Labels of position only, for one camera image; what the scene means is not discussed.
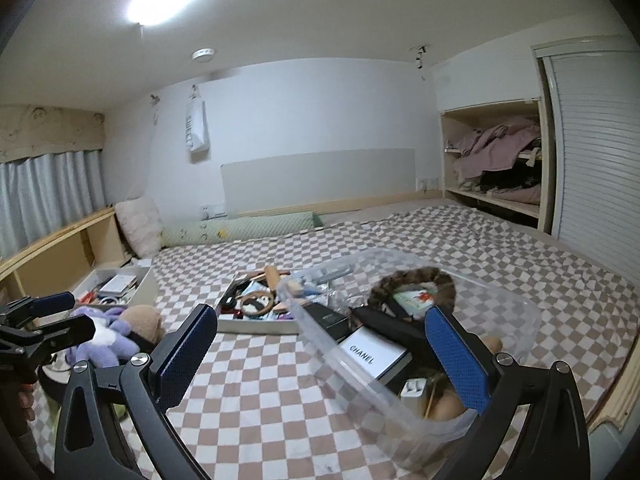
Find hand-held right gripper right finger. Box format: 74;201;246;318
424;305;593;480

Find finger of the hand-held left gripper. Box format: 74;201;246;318
0;291;77;328
35;316;97;357

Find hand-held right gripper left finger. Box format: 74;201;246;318
54;303;219;480

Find white charger plug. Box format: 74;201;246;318
398;379;431;401

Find black long pouch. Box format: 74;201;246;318
350;307;436;356

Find translucent box green label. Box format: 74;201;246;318
390;287;436;318

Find brown furry headband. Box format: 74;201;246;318
367;267;458;321

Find clear plastic container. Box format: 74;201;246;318
276;247;543;471

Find purple plush toy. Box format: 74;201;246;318
65;305;141;368

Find black visor cap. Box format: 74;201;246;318
39;365;71;403

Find wooden bedside shelf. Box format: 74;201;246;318
0;207;132;301

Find brown plush toy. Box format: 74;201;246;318
120;304;166;346

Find small white box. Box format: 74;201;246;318
100;274;138;296

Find white shallow box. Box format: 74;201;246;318
216;270;301;336

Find white cardboard box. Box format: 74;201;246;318
70;266;157;311

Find white printed box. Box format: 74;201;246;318
337;327;411;381

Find grey curtain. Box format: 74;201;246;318
0;150;107;261

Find white fluffy pillow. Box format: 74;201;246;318
115;196;163;260

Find wooden brush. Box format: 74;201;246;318
250;265;291;291

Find black box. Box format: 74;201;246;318
302;302;351;346

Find green bolster pillow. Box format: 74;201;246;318
161;211;323;248

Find beige printed valance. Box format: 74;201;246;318
0;105;107;163

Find wooden wardrobe shelf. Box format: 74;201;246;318
440;97;543;233

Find pink clothes pile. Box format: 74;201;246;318
457;116;541;181

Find white hanging bag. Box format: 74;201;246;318
186;85;211;153

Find white slatted sliding door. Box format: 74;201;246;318
532;37;640;281

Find black ceiling hook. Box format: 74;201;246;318
410;46;431;81

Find round wooden ring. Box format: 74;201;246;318
235;294;276;318

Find wooden bed frame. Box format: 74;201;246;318
587;340;640;433

